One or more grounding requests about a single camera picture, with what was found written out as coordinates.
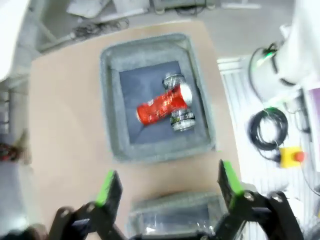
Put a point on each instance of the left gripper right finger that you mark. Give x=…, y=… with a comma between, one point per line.
x=232, y=190

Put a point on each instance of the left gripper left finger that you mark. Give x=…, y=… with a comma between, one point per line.
x=110, y=200

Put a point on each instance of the black can with silver top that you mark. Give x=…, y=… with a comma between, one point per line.
x=183, y=121

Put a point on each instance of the crushed red can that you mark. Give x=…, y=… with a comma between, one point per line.
x=160, y=108

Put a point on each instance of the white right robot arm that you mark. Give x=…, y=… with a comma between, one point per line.
x=302, y=45

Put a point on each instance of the grey fabric basket Can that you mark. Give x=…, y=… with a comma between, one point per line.
x=160, y=152

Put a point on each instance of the yellow emergency stop button box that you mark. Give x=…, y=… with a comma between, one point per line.
x=290, y=157

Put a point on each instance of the clear plastic bottle without label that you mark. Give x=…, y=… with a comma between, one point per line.
x=172, y=225

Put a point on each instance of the black red floral trousers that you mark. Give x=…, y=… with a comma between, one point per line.
x=6, y=151

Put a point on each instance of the grey metal table leg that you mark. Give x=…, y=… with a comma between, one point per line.
x=46, y=27

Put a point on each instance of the white side table top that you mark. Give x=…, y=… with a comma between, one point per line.
x=10, y=37

